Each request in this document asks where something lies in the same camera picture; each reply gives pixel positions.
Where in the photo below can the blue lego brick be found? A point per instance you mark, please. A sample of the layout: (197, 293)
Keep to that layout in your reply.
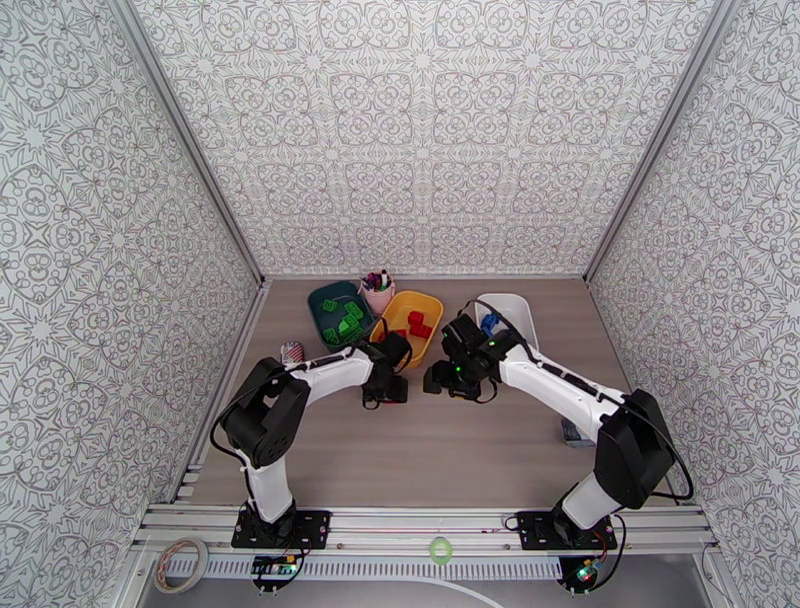
(489, 322)

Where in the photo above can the green lego brick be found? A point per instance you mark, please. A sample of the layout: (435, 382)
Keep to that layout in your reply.
(354, 309)
(347, 325)
(331, 336)
(354, 337)
(328, 305)

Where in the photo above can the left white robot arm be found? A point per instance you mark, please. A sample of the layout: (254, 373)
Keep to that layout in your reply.
(331, 372)

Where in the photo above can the white plastic container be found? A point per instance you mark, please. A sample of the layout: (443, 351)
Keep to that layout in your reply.
(519, 312)

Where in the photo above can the yellow plastic container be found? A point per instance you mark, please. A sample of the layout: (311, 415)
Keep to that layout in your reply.
(406, 306)

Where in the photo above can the pink cup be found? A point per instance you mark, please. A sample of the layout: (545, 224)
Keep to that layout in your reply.
(379, 303)

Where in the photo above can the red white snack packet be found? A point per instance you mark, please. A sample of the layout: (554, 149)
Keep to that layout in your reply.
(291, 351)

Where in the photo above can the teal plastic container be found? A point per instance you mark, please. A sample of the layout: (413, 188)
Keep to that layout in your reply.
(315, 312)

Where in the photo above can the purple marker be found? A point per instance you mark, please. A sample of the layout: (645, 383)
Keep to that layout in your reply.
(369, 282)

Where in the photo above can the black marker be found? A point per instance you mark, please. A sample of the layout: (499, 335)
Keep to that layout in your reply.
(384, 276)

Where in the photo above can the small grey box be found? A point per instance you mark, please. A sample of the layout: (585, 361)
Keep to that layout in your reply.
(572, 434)

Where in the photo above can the green tape roll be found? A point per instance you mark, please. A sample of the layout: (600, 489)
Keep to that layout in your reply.
(432, 549)

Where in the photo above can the small circuit board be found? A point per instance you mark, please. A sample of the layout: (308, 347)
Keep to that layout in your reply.
(587, 574)
(275, 569)

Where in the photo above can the beige masking tape roll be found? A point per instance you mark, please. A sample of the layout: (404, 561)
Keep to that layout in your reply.
(156, 570)

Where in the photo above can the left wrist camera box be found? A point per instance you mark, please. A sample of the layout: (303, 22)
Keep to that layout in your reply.
(394, 350)

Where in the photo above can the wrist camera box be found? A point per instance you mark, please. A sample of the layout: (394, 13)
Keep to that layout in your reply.
(394, 350)
(462, 331)

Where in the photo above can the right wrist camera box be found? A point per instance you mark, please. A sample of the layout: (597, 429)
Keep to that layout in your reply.
(462, 331)

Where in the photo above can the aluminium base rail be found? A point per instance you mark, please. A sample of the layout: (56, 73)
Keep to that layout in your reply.
(406, 522)

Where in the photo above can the aluminium side floor rail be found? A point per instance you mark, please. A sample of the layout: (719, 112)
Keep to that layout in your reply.
(245, 337)

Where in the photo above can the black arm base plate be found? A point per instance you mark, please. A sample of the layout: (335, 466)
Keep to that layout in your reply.
(531, 531)
(312, 528)

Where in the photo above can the aluminium frame post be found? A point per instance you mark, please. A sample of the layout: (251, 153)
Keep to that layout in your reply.
(651, 144)
(190, 144)

